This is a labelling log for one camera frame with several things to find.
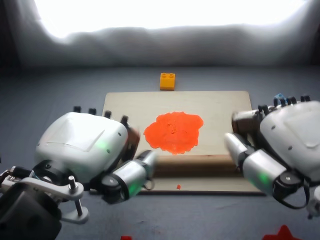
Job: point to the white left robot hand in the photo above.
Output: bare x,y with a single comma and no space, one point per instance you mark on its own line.
75,140

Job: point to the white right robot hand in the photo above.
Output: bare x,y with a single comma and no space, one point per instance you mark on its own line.
292,140

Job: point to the wooden rolling pin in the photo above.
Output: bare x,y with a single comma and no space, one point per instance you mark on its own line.
195,165

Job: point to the blue toy brick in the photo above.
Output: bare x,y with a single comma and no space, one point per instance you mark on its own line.
279,96

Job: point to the grey table cloth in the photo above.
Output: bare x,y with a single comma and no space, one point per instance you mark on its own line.
50,87

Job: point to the red flat toy piece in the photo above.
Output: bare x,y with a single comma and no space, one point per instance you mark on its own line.
281,234

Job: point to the flat orange dough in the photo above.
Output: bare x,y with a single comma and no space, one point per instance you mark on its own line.
172,135

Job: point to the light wooden board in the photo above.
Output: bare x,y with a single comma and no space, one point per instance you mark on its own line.
175,107

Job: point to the orange toy block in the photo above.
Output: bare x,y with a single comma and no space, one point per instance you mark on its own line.
167,81

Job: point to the white backdrop sheet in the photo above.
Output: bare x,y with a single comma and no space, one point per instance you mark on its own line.
150,50

